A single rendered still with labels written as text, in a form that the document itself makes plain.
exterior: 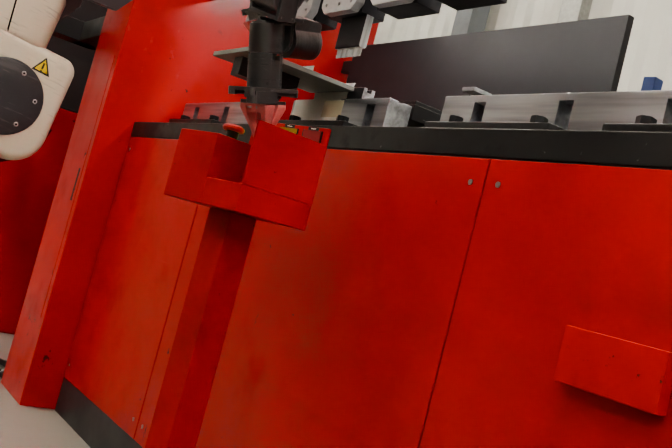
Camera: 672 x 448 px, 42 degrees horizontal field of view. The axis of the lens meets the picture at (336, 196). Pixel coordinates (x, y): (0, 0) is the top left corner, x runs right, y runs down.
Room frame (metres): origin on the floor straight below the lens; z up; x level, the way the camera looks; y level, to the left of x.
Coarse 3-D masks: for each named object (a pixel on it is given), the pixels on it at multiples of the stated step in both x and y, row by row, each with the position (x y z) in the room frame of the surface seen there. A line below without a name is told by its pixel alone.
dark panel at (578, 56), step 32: (480, 32) 2.40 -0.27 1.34; (512, 32) 2.29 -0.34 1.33; (544, 32) 2.19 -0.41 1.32; (576, 32) 2.10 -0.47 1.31; (608, 32) 2.01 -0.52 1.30; (352, 64) 2.92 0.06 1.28; (384, 64) 2.76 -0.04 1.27; (416, 64) 2.61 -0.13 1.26; (448, 64) 2.49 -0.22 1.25; (480, 64) 2.37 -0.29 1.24; (512, 64) 2.26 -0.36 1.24; (544, 64) 2.17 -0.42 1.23; (576, 64) 2.08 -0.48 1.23; (608, 64) 1.99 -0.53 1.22; (384, 96) 2.72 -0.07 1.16; (416, 96) 2.58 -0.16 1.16
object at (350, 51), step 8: (352, 16) 1.98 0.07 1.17; (360, 16) 1.95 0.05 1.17; (368, 16) 1.94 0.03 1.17; (344, 24) 2.00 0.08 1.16; (352, 24) 1.98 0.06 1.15; (360, 24) 1.95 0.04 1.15; (368, 24) 1.94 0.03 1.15; (344, 32) 2.00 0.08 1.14; (352, 32) 1.97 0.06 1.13; (360, 32) 1.94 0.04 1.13; (368, 32) 1.94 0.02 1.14; (344, 40) 1.99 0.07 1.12; (352, 40) 1.96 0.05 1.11; (360, 40) 1.93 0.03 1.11; (336, 48) 2.01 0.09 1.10; (344, 48) 1.99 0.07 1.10; (352, 48) 1.97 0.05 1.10; (360, 48) 1.94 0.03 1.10; (336, 56) 2.02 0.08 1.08; (344, 56) 1.99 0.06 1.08; (352, 56) 1.96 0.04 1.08
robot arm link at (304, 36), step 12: (252, 0) 1.41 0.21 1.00; (288, 0) 1.37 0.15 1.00; (264, 12) 1.39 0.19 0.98; (288, 12) 1.38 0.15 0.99; (300, 24) 1.43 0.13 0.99; (312, 24) 1.45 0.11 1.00; (300, 36) 1.43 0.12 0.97; (312, 36) 1.45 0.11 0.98; (300, 48) 1.44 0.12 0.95; (312, 48) 1.46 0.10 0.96
